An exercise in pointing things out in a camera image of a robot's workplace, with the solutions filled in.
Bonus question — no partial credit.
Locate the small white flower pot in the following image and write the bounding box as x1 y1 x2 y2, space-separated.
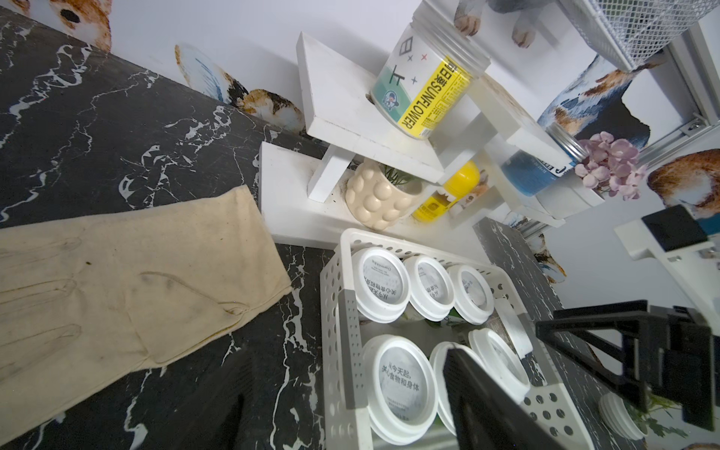
597 391 690 443

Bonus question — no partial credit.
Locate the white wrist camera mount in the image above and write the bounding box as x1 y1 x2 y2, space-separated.
614 205 719 336

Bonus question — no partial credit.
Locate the yellow jar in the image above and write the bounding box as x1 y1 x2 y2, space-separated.
412 160 481 223

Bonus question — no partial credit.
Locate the green yellow tin can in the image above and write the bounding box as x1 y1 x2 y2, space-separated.
369 1 491 140

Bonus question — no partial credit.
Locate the white wire wall basket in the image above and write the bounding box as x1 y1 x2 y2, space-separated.
559 0 719 72

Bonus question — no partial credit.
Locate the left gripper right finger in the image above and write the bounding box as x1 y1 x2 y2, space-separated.
535 300 656 413

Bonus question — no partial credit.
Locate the beige work glove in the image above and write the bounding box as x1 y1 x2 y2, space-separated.
1 186 291 443

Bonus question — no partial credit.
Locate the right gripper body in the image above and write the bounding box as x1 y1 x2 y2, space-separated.
649 306 716 431

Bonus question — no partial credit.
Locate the woven pot green plant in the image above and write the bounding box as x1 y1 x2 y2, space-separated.
344 159 425 231

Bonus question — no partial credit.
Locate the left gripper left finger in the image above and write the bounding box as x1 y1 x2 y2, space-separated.
442 347 562 450

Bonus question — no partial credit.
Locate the white tiered shelf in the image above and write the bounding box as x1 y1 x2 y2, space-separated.
259 34 603 255

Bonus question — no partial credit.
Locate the blue white can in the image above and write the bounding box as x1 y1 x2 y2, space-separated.
501 122 589 197

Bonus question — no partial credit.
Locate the pink flower pot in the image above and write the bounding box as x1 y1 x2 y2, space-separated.
575 131 648 201

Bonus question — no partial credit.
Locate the white plastic basket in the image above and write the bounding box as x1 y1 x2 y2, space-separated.
320 229 594 449

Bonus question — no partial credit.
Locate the yogurt cup back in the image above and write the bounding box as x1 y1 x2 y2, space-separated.
400 255 456 323
362 335 439 446
352 247 410 324
446 264 495 326

